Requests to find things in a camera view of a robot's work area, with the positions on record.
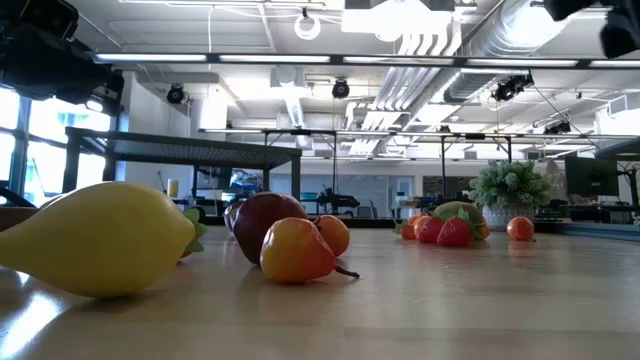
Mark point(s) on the silver ventilation duct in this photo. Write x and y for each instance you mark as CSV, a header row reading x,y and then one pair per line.
x,y
500,45

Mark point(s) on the gray perforated metal riser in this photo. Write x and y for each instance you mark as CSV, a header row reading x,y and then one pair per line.
x,y
200,150

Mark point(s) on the black ceiling camera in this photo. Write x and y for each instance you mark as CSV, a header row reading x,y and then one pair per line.
x,y
510,87
340,89
557,128
175,93

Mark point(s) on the black aluminium table frame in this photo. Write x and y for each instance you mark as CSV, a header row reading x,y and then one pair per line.
x,y
370,223

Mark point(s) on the orange red toy tomato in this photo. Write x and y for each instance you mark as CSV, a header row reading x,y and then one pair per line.
x,y
520,228

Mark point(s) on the olive green toy fruit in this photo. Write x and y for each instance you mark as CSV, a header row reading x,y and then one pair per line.
x,y
457,209

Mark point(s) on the black background rig frame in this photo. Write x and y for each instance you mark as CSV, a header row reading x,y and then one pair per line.
x,y
475,136

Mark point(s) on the black background robot arm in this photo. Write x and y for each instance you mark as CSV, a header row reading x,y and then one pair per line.
x,y
340,201

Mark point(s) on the yellow cylinder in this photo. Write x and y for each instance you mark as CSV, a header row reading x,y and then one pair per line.
x,y
172,188

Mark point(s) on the yellow toy lemon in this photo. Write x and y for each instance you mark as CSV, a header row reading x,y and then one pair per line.
x,y
100,240

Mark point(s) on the yellow orange toy peach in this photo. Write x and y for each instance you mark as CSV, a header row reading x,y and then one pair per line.
x,y
408,232

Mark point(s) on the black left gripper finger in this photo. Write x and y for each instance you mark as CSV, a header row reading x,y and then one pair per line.
x,y
107,104
107,84

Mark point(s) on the green potted plant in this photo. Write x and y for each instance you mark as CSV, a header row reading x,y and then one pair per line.
x,y
507,185

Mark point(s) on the black overhead light bar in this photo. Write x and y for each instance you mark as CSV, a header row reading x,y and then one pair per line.
x,y
582,63

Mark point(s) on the black monitor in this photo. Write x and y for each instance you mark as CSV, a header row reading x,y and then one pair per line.
x,y
591,176

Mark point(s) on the small orange toy fruit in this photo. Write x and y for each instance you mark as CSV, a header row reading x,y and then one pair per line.
x,y
421,224
484,231
336,234

